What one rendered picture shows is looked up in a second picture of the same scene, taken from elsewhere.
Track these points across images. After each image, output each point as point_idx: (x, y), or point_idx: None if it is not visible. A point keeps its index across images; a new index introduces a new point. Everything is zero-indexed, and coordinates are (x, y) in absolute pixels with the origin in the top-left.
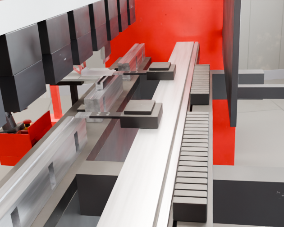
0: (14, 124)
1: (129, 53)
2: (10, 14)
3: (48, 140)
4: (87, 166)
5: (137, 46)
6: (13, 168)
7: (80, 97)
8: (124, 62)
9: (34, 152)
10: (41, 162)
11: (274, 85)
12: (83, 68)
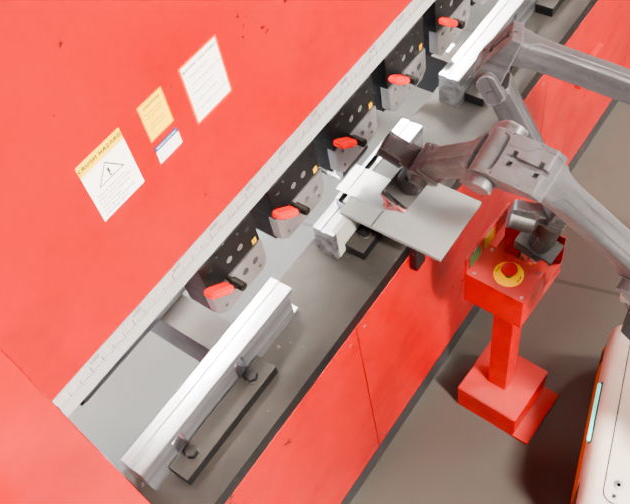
0: (530, 234)
1: (226, 356)
2: None
3: (491, 36)
4: (453, 54)
5: (158, 434)
6: (531, 76)
7: (402, 250)
8: (276, 287)
9: (507, 19)
10: (502, 3)
11: None
12: (389, 206)
